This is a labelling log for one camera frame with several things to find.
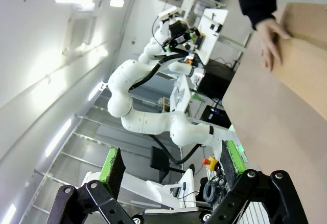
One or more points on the black computer case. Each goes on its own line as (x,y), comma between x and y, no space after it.
(215,82)

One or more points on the black computer with lights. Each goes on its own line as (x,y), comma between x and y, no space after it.
(215,116)

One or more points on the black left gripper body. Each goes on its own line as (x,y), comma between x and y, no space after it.
(180,33)

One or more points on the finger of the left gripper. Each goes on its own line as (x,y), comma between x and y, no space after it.
(169,48)
(195,37)

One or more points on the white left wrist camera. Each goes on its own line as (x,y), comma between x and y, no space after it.
(168,13)

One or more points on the long ceiling light strip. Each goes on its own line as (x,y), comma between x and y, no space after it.
(58,137)

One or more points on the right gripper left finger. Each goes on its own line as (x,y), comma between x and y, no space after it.
(112,173)

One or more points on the person's left hand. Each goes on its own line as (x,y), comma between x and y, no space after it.
(268,37)

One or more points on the white printed board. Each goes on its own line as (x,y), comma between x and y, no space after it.
(180,94)

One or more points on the ceiling air conditioner unit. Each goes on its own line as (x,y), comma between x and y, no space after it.
(78,32)

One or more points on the white table with tools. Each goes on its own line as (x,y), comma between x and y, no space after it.
(212,32)

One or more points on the red emergency stop button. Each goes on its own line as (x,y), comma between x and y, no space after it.
(210,163)

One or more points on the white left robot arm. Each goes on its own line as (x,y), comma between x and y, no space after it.
(143,116)

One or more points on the brown cardboard box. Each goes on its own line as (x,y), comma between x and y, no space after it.
(304,55)

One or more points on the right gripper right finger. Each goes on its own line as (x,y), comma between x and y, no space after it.
(235,162)

